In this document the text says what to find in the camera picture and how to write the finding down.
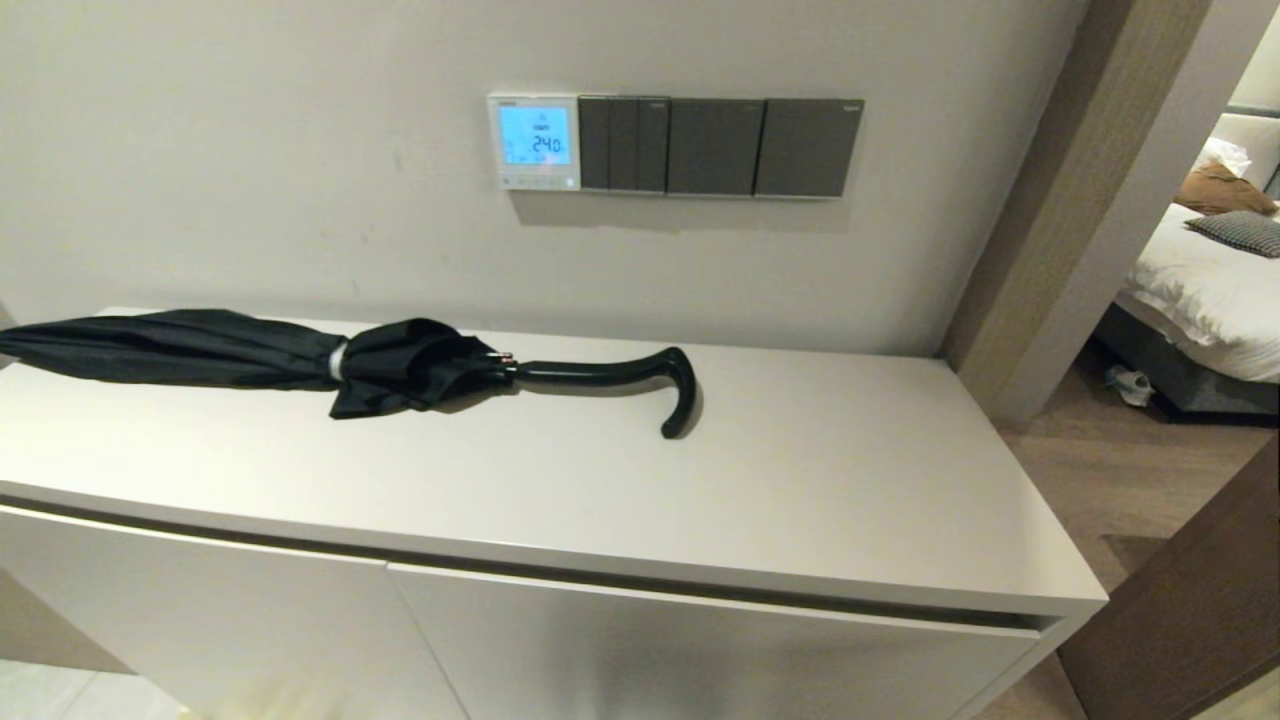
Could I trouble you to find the brown pillow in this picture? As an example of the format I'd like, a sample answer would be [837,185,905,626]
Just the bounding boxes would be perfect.
[1175,160,1280,216]

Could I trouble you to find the grey triple rocker wall switch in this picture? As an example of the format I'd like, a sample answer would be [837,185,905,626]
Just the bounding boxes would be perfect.
[578,95,671,194]

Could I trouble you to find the white cabinet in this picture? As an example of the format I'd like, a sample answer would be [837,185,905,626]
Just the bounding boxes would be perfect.
[0,305,1109,720]

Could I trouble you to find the striped grey pillow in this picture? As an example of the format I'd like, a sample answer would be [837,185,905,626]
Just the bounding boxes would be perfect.
[1186,208,1280,259]

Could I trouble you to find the white bed with grey base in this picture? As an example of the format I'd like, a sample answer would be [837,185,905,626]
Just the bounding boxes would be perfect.
[1095,100,1280,421]

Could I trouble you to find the white wall thermostat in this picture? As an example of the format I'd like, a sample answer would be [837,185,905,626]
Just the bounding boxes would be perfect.
[487,92,582,192]

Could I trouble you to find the grey single wall switch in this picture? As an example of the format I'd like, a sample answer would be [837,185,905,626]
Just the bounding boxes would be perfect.
[755,97,865,199]
[667,97,768,197]

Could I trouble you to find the white pillow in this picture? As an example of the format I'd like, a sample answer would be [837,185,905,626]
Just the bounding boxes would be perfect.
[1195,135,1255,177]

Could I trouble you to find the black folded umbrella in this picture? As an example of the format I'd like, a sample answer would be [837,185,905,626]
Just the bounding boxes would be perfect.
[0,308,698,441]

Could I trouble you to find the pale teal slipper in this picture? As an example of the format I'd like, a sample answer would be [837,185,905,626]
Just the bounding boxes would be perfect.
[1105,362,1157,407]

